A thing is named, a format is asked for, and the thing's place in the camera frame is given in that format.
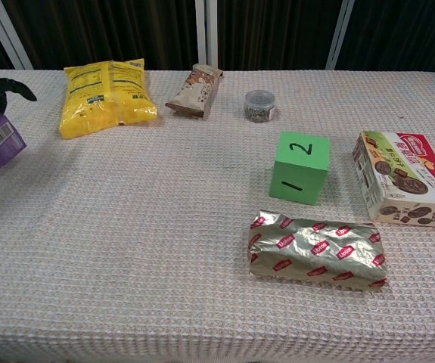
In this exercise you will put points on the green numbered cube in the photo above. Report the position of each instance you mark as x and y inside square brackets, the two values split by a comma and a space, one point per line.
[301, 168]

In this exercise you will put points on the beige waffle tablecloth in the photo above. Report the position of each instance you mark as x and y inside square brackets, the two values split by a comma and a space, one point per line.
[202, 234]

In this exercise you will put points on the white partition frame post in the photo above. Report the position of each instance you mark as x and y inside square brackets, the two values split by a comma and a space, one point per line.
[206, 34]
[339, 34]
[7, 34]

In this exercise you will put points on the yellow snack bag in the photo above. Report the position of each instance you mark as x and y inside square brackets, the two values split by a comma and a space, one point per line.
[105, 98]

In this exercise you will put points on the brown nut snack packet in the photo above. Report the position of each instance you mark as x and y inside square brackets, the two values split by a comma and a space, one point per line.
[196, 90]

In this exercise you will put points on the cookie box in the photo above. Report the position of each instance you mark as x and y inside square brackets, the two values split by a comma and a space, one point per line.
[404, 177]

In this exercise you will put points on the small clear round container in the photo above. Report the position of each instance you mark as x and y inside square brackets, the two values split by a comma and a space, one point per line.
[260, 106]

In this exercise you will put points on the gold Lipton foil packet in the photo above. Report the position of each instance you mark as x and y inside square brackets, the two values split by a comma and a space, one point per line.
[317, 253]

